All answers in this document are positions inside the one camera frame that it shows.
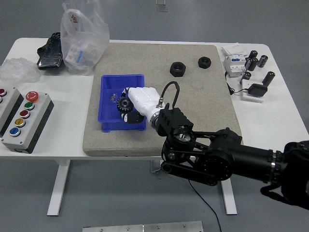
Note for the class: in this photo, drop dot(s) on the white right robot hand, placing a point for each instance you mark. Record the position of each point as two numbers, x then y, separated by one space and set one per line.
144 99

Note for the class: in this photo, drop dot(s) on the large black gear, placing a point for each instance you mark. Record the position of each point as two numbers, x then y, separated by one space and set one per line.
122 106

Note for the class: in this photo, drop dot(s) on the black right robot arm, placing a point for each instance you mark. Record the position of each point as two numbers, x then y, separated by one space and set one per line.
217 164

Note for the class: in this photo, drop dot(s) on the blue plastic box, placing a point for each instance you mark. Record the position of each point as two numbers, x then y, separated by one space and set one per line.
107 111

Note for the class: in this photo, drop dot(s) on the large black hex nut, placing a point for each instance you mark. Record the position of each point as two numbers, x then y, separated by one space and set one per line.
172 70

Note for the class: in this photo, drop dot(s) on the small black hex nut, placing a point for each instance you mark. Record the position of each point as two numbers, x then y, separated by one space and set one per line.
200 63

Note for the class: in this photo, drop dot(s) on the grey five-button control box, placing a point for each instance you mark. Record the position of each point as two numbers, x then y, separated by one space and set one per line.
24 135

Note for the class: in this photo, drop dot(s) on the grey control box, red button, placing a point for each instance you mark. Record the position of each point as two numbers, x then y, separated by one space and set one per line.
9 101

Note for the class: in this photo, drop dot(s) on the small clear packet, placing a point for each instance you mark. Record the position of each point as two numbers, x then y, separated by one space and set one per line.
112 97

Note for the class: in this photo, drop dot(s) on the grey-brown felt mat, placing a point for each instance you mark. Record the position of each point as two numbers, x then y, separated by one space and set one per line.
120 142

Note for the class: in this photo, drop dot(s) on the white plastic bag with boxes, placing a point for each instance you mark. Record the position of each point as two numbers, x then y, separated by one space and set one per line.
82 48

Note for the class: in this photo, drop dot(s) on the clear floor fixture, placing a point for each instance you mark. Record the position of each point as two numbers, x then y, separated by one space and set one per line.
161 6

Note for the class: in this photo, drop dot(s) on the white circuit breaker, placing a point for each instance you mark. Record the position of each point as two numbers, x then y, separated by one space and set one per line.
233 66

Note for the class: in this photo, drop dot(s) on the black power adapter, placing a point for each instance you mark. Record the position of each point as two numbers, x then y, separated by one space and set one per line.
257 90

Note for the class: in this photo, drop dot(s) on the long black cylindrical capacitor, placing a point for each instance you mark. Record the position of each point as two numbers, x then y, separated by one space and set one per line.
268 78

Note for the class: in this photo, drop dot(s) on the silver metal plate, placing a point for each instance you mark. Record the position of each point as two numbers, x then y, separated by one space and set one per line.
142 227

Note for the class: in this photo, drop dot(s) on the white table leg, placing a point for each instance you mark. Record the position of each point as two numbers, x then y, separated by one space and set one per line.
56 193
229 198

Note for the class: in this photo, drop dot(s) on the crumpled clear plastic bag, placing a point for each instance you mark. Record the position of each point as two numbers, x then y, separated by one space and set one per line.
17 71

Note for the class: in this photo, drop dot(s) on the metal bracket under table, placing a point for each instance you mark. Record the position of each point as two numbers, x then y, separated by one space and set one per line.
154 166

